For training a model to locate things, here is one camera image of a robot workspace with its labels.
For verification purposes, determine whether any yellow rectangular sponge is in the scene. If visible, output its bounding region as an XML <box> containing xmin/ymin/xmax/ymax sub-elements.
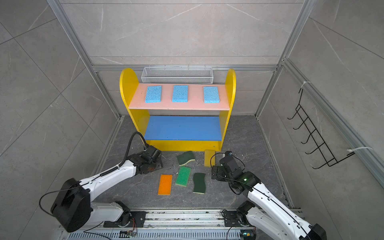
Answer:
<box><xmin>204</xmin><ymin>150</ymin><xmax>216</xmax><ymax>167</ymax></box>

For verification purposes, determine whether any light blue cellulose sponge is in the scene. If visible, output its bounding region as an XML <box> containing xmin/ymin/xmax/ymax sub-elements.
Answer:
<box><xmin>203</xmin><ymin>87</ymin><xmax>220</xmax><ymax>104</ymax></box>

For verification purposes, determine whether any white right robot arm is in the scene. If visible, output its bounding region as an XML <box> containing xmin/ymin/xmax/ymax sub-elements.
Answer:
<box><xmin>212</xmin><ymin>166</ymin><xmax>327</xmax><ymax>240</ymax></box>

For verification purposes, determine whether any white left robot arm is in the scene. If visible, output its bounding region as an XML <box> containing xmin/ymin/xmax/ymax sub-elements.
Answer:
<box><xmin>51</xmin><ymin>146</ymin><xmax>163</xmax><ymax>233</ymax></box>

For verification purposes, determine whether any blue lower shelf board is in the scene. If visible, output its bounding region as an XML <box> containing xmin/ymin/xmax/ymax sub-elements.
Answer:
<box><xmin>145</xmin><ymin>116</ymin><xmax>222</xmax><ymax>141</ymax></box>

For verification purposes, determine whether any yellow shelf unit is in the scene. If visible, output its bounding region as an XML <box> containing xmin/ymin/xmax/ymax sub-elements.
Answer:
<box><xmin>120</xmin><ymin>69</ymin><xmax>237</xmax><ymax>152</ymax></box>

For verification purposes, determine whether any dark green wavy sponge front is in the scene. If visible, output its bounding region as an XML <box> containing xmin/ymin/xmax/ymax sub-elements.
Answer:
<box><xmin>193</xmin><ymin>173</ymin><xmax>206</xmax><ymax>194</ymax></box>

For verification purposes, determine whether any dark green wavy sponge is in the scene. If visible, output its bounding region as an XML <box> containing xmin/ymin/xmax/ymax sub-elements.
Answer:
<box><xmin>193</xmin><ymin>173</ymin><xmax>206</xmax><ymax>194</ymax></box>
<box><xmin>177</xmin><ymin>151</ymin><xmax>196</xmax><ymax>166</ymax></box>

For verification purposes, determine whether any orange sponge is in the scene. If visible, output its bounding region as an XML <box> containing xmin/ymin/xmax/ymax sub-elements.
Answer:
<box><xmin>158</xmin><ymin>175</ymin><xmax>173</xmax><ymax>196</ymax></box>

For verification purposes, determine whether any bright green sponge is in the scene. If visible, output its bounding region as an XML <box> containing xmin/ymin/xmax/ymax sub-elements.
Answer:
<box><xmin>175</xmin><ymin>166</ymin><xmax>192</xmax><ymax>187</ymax></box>

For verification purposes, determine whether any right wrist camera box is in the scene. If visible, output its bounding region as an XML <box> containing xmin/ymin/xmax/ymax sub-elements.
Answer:
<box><xmin>219</xmin><ymin>151</ymin><xmax>243</xmax><ymax>179</ymax></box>

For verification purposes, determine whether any black corrugated cable hose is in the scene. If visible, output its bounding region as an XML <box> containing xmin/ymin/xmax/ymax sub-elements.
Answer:
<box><xmin>118</xmin><ymin>131</ymin><xmax>149</xmax><ymax>169</ymax></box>

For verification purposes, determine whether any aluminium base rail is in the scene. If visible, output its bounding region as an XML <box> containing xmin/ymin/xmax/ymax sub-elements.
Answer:
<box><xmin>58</xmin><ymin>208</ymin><xmax>304</xmax><ymax>240</ymax></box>

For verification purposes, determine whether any white wire mesh basket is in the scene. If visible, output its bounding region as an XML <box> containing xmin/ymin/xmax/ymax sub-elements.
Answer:
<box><xmin>141</xmin><ymin>67</ymin><xmax>214</xmax><ymax>84</ymax></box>

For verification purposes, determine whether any black wire hook rack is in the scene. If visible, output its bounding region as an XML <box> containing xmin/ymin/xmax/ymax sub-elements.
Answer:
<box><xmin>287</xmin><ymin>89</ymin><xmax>355</xmax><ymax>170</ymax></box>

